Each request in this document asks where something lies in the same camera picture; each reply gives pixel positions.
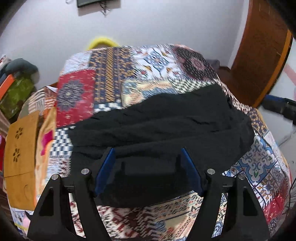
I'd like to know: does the orange box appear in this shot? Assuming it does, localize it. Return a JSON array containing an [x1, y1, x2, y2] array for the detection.
[[0, 74, 15, 99]]

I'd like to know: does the green patterned storage box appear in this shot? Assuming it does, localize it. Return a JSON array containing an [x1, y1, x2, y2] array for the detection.
[[1, 76, 34, 119]]

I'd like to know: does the small black wall monitor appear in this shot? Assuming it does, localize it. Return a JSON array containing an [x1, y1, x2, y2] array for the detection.
[[76, 0, 101, 8]]

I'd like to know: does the brown wooden door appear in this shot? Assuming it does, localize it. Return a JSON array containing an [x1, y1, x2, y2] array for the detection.
[[231, 1, 292, 107]]

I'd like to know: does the patchwork patterned bedspread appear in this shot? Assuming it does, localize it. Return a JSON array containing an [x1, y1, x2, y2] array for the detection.
[[38, 44, 291, 240]]

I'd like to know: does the yellow curved bed headboard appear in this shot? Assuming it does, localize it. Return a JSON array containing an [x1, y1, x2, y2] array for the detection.
[[86, 37, 119, 50]]

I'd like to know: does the black zip hoodie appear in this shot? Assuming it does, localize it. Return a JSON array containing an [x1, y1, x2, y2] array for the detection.
[[68, 84, 254, 208]]

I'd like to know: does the grey green pillow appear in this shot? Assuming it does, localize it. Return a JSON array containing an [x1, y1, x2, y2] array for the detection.
[[4, 58, 38, 75]]

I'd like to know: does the bamboo lap desk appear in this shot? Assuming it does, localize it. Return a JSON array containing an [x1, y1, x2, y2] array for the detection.
[[4, 111, 40, 211]]

